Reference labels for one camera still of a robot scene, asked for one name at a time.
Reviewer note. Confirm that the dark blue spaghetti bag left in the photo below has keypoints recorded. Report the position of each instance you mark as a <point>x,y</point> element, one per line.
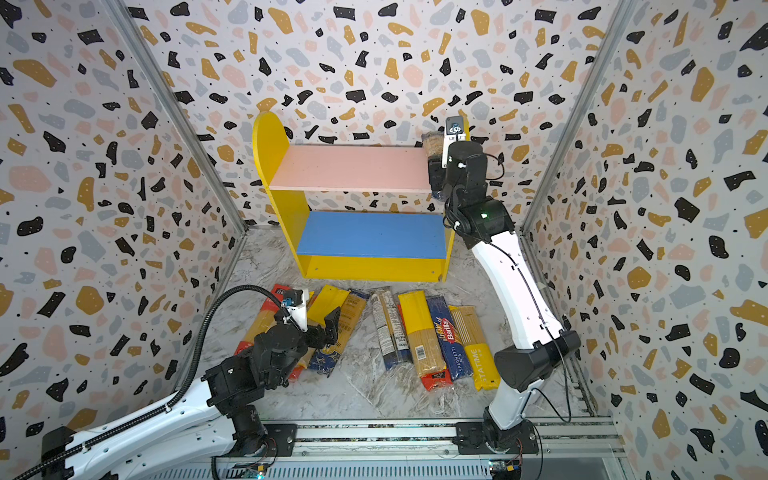
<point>324,361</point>

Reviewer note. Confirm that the yellow Statime spaghetti bag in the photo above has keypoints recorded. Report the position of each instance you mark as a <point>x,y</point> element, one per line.
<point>485,375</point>

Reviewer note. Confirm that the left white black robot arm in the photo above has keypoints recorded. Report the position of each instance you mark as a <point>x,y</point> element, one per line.
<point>215,416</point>

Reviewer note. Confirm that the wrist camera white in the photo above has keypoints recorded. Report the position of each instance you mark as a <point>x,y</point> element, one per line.
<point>290,298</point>
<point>455,130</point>

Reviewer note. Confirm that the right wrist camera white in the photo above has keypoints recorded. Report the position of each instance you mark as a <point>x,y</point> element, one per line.
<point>455,130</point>

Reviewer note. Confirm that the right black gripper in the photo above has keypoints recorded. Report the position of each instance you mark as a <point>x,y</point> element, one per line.
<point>441,182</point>

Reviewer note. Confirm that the white label spaghetti bag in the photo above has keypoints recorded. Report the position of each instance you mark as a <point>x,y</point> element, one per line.
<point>389,328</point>

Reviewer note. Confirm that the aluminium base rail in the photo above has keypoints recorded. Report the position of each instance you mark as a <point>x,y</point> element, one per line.
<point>587,448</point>

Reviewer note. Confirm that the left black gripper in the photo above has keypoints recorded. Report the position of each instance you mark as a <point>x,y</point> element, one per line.
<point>331,327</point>

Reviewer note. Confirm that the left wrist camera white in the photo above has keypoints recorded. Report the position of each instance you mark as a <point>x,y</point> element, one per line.
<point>290,298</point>

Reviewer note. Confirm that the red top spaghetti bag far-left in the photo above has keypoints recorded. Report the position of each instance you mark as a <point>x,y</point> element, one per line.
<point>263,319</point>

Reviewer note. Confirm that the blue Barilla spaghetti box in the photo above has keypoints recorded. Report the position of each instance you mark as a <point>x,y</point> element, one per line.
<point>451,346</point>

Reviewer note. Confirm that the yellow shelf pink blue boards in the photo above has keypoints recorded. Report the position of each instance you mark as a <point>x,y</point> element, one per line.
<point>345,244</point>

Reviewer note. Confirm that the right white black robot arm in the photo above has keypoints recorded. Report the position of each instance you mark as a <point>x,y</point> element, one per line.
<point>540,342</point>

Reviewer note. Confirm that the yellow top spaghetti bag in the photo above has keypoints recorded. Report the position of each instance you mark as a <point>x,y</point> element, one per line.
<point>421,336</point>
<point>321,305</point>

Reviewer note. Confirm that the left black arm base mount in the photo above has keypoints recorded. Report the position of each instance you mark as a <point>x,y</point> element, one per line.
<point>267,442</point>

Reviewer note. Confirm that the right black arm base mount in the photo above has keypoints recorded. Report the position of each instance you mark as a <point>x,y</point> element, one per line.
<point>476,438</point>

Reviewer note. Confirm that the yellow navy spaghetti bag figure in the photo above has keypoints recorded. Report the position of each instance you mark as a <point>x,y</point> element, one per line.
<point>433,143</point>

